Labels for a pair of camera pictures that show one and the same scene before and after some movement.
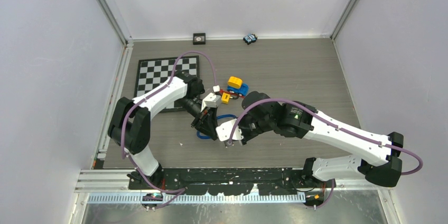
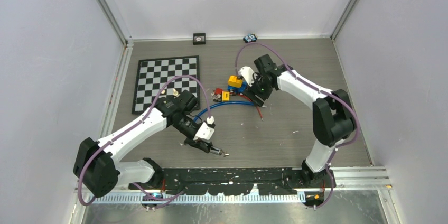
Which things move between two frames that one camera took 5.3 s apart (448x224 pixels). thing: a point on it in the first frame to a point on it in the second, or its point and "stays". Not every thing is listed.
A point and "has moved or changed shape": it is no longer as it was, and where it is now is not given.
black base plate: [233, 181] stays
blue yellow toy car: [235, 85] stays
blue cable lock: [217, 117] has moved or changed shape
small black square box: [199, 38] stays
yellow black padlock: [225, 98] stays
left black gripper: [206, 122] to [198, 143]
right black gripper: [246, 138] to [253, 91]
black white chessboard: [151, 72] stays
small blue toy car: [250, 38] stays
